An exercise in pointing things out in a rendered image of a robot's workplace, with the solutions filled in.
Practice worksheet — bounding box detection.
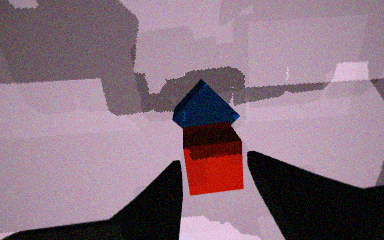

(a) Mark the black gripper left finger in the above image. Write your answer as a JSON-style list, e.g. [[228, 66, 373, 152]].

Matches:
[[1, 160, 183, 240]]

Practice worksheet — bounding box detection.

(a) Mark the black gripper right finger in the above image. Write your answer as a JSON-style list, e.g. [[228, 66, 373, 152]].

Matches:
[[247, 151, 384, 240]]

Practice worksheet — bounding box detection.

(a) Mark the dark blue cube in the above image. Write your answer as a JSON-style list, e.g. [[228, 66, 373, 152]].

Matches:
[[172, 79, 240, 129]]

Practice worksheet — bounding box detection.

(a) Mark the red cube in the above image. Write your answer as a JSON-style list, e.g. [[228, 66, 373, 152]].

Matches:
[[183, 122, 243, 195]]

